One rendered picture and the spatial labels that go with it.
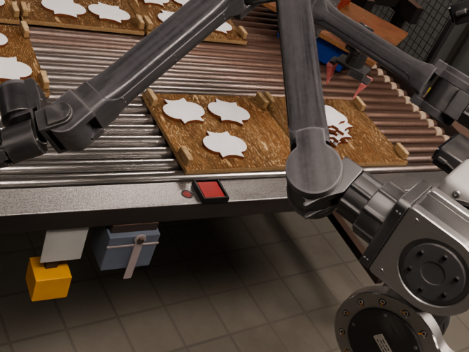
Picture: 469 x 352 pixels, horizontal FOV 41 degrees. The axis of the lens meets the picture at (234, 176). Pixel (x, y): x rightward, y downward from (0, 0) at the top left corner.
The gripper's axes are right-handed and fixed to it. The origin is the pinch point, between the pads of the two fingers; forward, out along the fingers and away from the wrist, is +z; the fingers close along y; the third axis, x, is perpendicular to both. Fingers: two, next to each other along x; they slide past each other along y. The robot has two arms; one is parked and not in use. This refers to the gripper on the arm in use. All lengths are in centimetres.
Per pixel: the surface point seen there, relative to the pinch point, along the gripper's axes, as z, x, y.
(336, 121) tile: 7.9, 5.3, -4.1
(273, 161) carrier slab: 14.3, 33.6, 3.1
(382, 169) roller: 17.0, 1.2, -23.9
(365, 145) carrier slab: 15.0, -3.1, -15.0
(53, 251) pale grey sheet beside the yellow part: 29, 92, 31
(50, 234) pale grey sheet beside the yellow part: 23, 93, 32
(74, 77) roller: 16, 47, 65
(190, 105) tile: 13.0, 32.7, 33.3
